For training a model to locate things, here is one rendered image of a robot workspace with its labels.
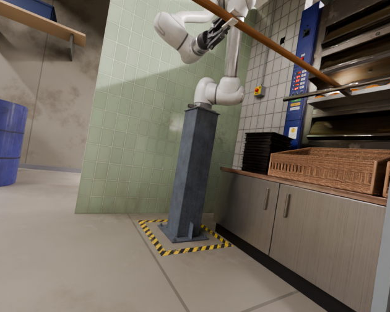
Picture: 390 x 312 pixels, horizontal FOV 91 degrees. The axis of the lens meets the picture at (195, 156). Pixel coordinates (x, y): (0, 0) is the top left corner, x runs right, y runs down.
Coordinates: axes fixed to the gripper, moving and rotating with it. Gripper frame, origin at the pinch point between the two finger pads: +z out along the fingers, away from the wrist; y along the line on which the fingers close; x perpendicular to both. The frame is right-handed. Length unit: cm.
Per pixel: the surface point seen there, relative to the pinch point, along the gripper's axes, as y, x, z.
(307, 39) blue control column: -63, -113, -45
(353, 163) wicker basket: 48, -68, 22
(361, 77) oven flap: -17, -116, -1
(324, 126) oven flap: 17, -117, -20
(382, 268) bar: 87, -56, 40
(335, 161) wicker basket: 48, -67, 14
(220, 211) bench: 99, -61, -63
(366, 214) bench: 70, -62, 31
